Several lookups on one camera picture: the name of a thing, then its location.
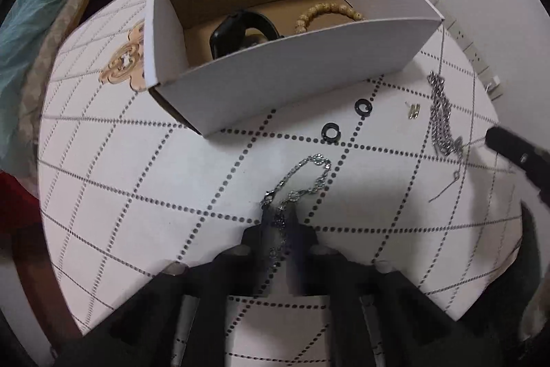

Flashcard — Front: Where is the red cloth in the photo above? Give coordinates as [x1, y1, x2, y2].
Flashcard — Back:
[0, 171, 40, 224]

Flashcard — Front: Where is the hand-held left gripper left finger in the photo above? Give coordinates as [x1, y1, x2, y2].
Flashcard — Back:
[54, 211, 280, 367]

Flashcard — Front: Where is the beige patterned cushion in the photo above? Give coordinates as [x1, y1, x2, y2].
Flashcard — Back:
[17, 0, 135, 179]

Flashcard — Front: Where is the white power strip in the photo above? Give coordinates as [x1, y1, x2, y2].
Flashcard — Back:
[444, 18, 504, 98]

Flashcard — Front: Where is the thin silver chain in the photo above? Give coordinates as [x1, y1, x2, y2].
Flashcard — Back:
[428, 135, 491, 204]

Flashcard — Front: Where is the white diamond-pattern tablecloth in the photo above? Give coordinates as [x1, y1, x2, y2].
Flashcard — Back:
[36, 0, 528, 338]

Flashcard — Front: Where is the wooden bead bracelet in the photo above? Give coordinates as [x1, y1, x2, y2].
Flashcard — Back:
[295, 3, 366, 36]

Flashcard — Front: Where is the white cardboard box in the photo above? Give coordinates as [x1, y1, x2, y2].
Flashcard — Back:
[143, 0, 443, 138]

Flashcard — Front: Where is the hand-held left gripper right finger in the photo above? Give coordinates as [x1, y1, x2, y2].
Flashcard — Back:
[287, 212, 505, 367]

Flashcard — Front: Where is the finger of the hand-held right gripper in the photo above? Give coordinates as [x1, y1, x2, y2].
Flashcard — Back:
[518, 199, 550, 350]
[485, 126, 550, 205]

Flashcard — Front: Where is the thick silver chain necklace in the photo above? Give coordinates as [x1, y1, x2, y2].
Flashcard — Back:
[426, 70, 465, 156]

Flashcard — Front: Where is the silver chain-link bracelet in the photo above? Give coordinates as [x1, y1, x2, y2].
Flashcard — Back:
[260, 154, 332, 262]

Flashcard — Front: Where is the teal blanket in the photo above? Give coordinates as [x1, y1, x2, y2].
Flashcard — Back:
[0, 0, 130, 174]

